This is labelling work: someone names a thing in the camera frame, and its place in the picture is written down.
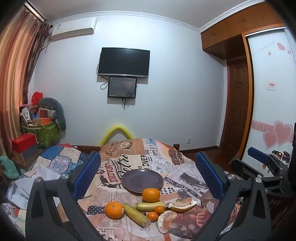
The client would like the orange with sticker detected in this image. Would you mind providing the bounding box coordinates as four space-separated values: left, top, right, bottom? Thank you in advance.
105 201 125 219

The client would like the pomelo segment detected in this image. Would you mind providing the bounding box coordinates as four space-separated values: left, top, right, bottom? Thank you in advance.
168 197 197 212

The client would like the pomelo segment peeled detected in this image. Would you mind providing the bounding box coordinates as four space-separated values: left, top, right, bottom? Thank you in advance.
157 210 178 234

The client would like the sugarcane piece front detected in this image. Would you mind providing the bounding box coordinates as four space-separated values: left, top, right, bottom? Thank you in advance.
123 203 151 228

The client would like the sugarcane piece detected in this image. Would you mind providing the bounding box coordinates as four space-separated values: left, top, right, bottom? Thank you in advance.
135 201 166 212
123 203 151 228

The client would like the small mandarin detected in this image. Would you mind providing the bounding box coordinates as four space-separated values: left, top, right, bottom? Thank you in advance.
154 205 166 215
147 211 159 222

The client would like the orange without sticker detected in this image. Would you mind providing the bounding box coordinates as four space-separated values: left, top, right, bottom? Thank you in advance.
142 188 161 202

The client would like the brown wooden door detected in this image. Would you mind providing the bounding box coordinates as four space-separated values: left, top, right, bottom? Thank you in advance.
220 56 249 158

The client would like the white wardrobe sliding door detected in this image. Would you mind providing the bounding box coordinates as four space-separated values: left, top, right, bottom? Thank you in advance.
247 28 295 153

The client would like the blue patchwork quilt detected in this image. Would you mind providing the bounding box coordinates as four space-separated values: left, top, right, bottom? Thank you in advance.
24 145 88 177

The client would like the red box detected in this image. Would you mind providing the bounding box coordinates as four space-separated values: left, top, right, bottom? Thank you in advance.
11 133 37 153

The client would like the green storage box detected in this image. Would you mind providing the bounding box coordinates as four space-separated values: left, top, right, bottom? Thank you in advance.
22 121 60 149

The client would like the dark purple plate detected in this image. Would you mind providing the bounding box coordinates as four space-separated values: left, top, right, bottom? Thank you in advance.
121 169 164 193

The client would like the newspaper print tablecloth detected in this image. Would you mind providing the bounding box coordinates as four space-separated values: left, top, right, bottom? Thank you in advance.
6 138 243 241

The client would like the yellow foam chair back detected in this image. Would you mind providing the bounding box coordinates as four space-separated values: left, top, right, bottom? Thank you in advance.
99 125 134 146

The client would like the grey plush toy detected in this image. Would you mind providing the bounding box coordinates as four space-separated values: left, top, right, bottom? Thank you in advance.
38 97 66 131

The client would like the wooden overhead cabinet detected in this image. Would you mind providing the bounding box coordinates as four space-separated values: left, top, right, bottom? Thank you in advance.
201 3 284 60

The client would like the small black monitor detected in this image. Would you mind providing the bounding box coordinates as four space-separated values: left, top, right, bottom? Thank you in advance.
108 77 137 98

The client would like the orange striped curtain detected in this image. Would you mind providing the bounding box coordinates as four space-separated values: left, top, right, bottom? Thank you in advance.
1 6 51 158

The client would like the white air conditioner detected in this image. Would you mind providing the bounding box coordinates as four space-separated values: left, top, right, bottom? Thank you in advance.
51 17 97 41

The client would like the black wall television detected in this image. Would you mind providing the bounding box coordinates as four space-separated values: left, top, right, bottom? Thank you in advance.
97 47 151 78

